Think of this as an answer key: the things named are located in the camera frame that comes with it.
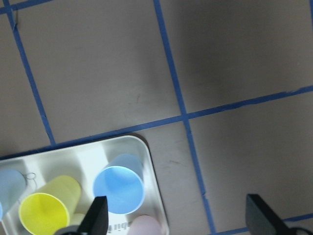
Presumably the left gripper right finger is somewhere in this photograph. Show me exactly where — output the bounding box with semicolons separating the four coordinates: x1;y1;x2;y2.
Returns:
245;194;313;235

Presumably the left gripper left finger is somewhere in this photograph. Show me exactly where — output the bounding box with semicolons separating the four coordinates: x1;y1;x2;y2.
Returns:
55;196;108;235

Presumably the yellow plastic cup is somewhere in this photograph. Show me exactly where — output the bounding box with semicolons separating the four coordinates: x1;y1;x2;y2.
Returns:
19;175;82;235

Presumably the blue plastic cup near pink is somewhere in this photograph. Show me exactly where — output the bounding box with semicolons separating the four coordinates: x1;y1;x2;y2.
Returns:
92;154;145;214

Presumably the light blue plastic cup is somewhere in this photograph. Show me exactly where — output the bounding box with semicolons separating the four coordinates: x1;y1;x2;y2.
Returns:
0;168;26;220

